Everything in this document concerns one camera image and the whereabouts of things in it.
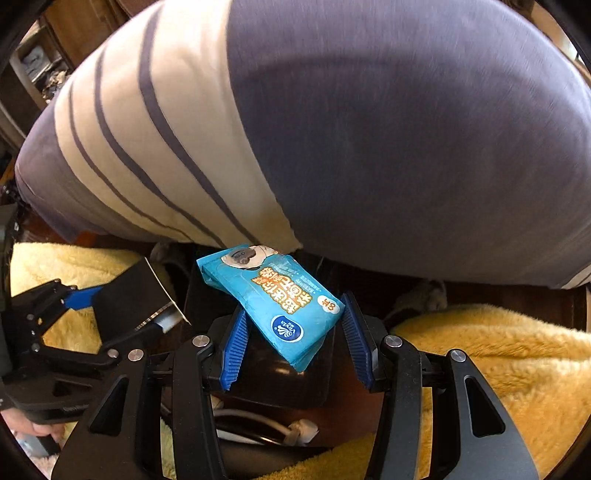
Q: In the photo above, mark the striped white blue shirt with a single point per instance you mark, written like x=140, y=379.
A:
x=346, y=129

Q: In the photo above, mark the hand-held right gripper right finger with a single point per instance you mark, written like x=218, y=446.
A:
x=358, y=346

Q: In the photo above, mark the blue tissue packet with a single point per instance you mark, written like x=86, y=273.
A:
x=272, y=304

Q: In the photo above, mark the white crumpled object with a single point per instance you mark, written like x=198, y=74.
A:
x=427, y=295
x=166, y=256

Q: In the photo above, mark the person's left hand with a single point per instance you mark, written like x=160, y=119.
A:
x=34, y=427

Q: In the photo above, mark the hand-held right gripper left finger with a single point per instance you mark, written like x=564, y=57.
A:
x=233, y=350

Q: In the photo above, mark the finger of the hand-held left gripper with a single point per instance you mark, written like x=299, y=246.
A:
x=83, y=297
x=111, y=344

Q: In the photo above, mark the black foil wrapper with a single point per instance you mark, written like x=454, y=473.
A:
x=129, y=295

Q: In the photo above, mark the wooden shelf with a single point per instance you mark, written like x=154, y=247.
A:
x=69, y=32

